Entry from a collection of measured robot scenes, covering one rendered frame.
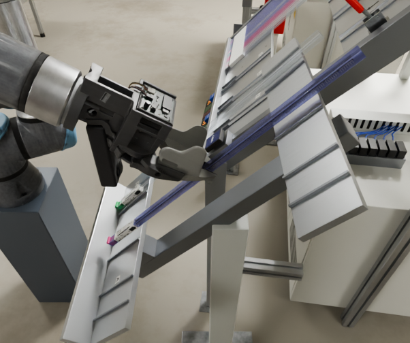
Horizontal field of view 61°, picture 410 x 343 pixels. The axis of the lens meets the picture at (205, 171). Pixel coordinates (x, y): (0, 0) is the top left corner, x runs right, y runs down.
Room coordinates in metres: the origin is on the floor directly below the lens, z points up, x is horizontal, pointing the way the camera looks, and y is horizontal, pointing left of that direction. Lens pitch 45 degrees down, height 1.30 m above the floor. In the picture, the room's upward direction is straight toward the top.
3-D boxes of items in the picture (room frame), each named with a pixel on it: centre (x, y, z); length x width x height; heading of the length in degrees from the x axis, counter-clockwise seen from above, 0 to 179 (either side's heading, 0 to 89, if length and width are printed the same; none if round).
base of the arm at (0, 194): (0.69, 0.55, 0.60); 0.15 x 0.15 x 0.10
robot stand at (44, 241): (0.69, 0.55, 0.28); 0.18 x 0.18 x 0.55; 0
